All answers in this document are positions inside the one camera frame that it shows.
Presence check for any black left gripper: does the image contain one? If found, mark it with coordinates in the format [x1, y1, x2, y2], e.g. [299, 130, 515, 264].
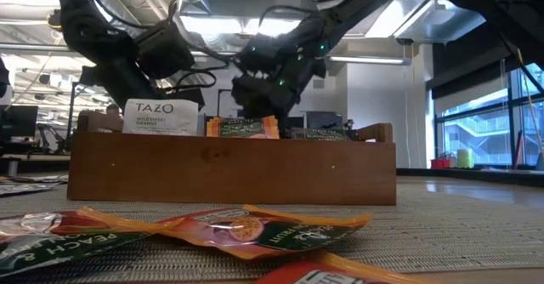
[135, 20, 196, 81]

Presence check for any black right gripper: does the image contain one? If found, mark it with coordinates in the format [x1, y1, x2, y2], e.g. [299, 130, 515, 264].
[231, 16, 329, 123]

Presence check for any orange peach tea packet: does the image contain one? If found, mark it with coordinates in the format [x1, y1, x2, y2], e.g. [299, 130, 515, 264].
[207, 115, 281, 139]
[254, 251, 430, 284]
[159, 204, 373, 261]
[0, 208, 171, 279]

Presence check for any white orange Tazo tea packet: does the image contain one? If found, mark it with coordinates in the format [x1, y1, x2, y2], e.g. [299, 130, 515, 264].
[122, 99, 200, 137]

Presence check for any black blackcurrant tea packet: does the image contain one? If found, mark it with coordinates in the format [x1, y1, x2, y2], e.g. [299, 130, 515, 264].
[291, 127, 349, 142]
[0, 183, 55, 197]

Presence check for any wooden three-compartment tea tray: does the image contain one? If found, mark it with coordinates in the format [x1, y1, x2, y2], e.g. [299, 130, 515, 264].
[66, 111, 398, 207]

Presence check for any black monitor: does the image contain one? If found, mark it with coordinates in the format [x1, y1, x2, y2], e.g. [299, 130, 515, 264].
[304, 110, 344, 130]
[0, 104, 39, 139]

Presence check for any yellow-green container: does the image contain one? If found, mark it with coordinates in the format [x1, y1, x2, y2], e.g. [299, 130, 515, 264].
[456, 148, 475, 170]

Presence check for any grey woven placemat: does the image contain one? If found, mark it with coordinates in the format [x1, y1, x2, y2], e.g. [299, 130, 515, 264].
[0, 181, 544, 284]

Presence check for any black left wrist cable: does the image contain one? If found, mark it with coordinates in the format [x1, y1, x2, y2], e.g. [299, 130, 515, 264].
[167, 41, 233, 94]

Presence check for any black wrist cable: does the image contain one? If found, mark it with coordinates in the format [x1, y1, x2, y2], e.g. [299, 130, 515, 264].
[258, 4, 318, 28]
[167, 41, 233, 94]

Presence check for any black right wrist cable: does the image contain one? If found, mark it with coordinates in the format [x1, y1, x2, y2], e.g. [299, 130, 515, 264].
[258, 4, 318, 28]

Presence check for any rectangular silver ventilation duct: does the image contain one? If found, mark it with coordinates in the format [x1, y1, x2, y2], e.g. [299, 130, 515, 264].
[393, 0, 488, 46]

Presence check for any black metal rig frame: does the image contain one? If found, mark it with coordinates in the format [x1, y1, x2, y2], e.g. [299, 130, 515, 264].
[0, 167, 544, 188]

